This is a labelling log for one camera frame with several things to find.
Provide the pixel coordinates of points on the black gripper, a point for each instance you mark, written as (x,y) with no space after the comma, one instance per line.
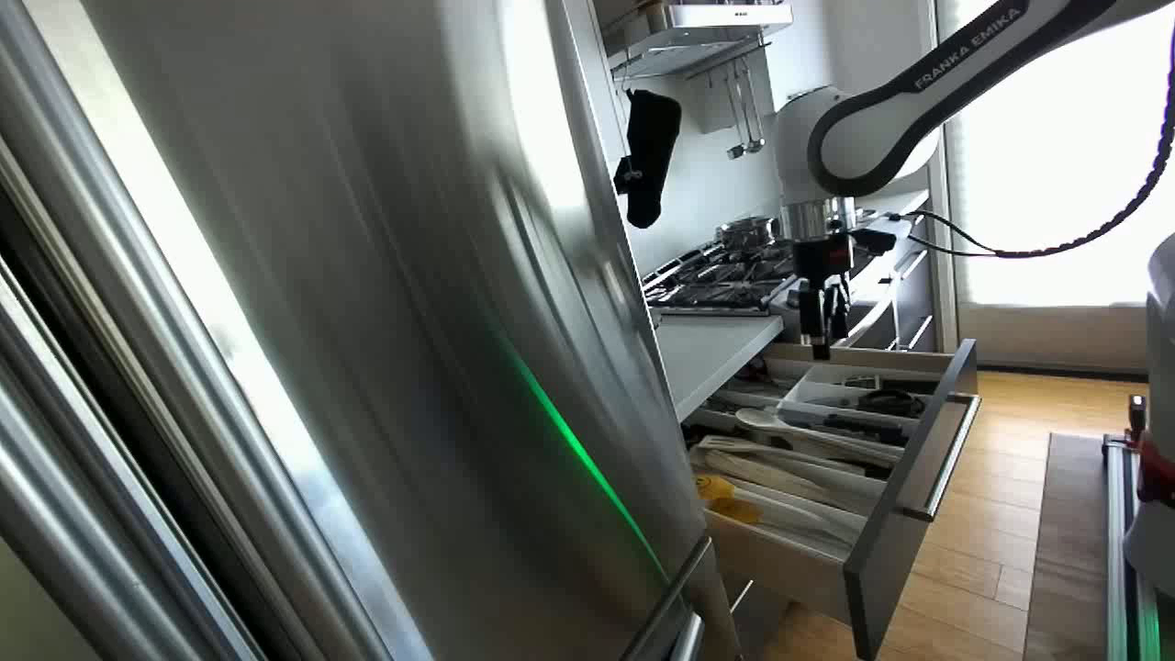
(818,257)

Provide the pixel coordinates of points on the hanging steel kitchen utensils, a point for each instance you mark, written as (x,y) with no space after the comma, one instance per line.
(742,116)

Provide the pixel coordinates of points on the black oven mitt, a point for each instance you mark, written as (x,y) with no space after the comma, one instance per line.
(648,151)

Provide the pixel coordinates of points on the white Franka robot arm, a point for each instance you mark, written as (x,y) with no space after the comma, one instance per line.
(884,122)

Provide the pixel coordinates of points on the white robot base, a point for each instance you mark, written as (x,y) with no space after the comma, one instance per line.
(1162,368)

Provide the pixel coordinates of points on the white kitchen utensils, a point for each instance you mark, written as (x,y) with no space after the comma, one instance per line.
(794,495)

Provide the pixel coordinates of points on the steel range hood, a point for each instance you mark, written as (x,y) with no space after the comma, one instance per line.
(686,30)

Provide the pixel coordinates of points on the steel cooking pot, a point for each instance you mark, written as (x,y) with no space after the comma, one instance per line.
(749,231)

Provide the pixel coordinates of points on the grey closed kitchen drawers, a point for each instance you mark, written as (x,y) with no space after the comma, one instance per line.
(903,296)

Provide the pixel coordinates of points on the brown floor mat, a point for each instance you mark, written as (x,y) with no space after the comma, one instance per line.
(1066,553)

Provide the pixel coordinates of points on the yellow kitchen utensil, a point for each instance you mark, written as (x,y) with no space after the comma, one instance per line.
(717,494)

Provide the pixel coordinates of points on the metal robot cart frame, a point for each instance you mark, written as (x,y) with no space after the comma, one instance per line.
(1118,553)

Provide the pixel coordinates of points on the dark grey cutlery drawer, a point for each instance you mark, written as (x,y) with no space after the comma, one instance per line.
(903,536)

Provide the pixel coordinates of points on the black kitchen utensils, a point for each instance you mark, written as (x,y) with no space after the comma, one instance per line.
(889,401)

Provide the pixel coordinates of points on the white cutlery organizer tray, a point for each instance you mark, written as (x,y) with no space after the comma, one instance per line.
(831,398)

